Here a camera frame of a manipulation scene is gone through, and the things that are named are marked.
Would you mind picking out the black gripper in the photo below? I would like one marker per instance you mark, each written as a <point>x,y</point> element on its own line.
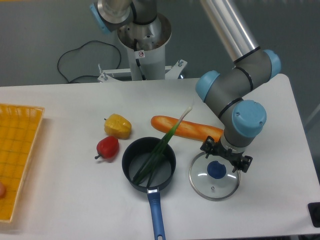
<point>239,162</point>

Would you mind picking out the glass pot lid blue knob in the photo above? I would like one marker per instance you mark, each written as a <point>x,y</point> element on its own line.
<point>212,177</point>

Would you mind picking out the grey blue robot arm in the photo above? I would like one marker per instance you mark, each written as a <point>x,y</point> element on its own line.
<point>223,93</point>

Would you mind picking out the orange baguette bread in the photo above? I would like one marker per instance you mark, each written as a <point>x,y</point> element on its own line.
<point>186,129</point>

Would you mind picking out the green scallion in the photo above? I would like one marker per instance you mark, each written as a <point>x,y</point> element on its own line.
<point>149,166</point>

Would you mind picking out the black device at table edge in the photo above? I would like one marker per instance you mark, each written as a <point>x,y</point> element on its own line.
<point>314,212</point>

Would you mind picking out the yellow bell pepper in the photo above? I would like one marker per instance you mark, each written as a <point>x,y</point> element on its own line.
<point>117,126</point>

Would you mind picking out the red bell pepper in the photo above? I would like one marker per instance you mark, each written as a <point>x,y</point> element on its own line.
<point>107,148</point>

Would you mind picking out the yellow wicker basket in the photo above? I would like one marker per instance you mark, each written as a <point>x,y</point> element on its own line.
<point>19,127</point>

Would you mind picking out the dark pot blue handle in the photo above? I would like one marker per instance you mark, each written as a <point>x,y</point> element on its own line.
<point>132,159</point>

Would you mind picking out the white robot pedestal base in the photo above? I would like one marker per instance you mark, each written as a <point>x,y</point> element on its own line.
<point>145,45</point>

